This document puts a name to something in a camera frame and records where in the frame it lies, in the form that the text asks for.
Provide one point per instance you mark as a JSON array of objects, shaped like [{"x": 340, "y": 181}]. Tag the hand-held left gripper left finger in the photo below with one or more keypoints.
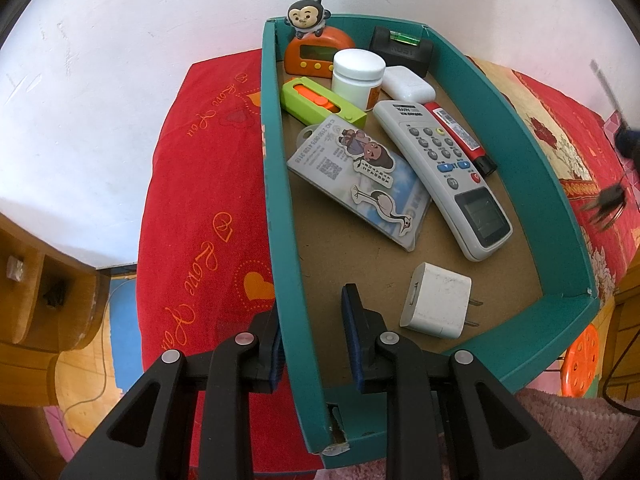
[{"x": 274, "y": 362}]

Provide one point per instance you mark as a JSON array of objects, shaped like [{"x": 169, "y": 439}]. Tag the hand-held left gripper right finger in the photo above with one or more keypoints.
[{"x": 350, "y": 332}]

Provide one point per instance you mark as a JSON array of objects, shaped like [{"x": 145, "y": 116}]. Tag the teal cardboard box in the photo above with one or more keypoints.
[{"x": 360, "y": 260}]

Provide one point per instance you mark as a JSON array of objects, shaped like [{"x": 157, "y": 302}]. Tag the white charger plug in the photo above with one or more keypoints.
[{"x": 437, "y": 300}]

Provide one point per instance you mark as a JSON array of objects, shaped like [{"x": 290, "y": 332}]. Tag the clear card holder with stickers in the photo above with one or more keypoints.
[{"x": 350, "y": 180}]

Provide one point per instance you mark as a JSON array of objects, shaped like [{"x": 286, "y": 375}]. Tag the grey remote control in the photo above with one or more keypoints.
[{"x": 450, "y": 180}]

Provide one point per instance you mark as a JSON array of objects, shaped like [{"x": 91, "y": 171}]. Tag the red marker pen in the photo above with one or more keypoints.
[{"x": 462, "y": 137}]

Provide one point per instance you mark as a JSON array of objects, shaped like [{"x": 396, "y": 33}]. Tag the green orange toy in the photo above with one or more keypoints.
[{"x": 320, "y": 102}]

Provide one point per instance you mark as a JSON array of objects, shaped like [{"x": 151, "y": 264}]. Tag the white earbuds case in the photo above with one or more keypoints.
[{"x": 407, "y": 84}]

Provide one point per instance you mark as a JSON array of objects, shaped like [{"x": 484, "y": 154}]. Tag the white plastic jar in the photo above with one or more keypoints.
[{"x": 357, "y": 77}]

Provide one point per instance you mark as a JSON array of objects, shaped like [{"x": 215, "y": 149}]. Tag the black tape dispenser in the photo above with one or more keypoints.
[{"x": 402, "y": 50}]

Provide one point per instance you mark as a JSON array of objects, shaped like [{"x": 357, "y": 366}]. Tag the blue floor mat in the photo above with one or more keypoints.
[{"x": 122, "y": 325}]

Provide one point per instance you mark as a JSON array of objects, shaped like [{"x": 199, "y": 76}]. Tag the red embroidered pillow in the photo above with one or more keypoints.
[{"x": 200, "y": 210}]

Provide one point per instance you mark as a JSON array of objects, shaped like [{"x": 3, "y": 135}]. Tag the orange plastic stool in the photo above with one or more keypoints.
[{"x": 582, "y": 360}]

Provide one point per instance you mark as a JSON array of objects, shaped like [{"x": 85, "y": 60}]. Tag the wooden nightstand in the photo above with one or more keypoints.
[{"x": 45, "y": 310}]

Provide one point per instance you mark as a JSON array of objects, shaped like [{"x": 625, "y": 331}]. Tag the pink rug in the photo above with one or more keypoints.
[{"x": 565, "y": 435}]

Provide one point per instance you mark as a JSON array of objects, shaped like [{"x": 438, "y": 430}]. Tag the small grey box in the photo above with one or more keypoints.
[{"x": 15, "y": 267}]

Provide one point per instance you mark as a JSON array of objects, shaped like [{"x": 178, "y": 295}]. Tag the wooden cabinet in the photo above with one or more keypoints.
[{"x": 625, "y": 305}]

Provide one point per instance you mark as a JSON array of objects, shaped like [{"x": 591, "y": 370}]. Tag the orange monkey clock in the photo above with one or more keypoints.
[{"x": 312, "y": 52}]

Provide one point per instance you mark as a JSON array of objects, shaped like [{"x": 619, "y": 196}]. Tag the dark blurred object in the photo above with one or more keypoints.
[
  {"x": 629, "y": 141},
  {"x": 607, "y": 202}
]

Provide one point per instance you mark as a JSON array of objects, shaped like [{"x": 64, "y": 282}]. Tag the red printed blanket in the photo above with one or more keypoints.
[{"x": 560, "y": 125}]

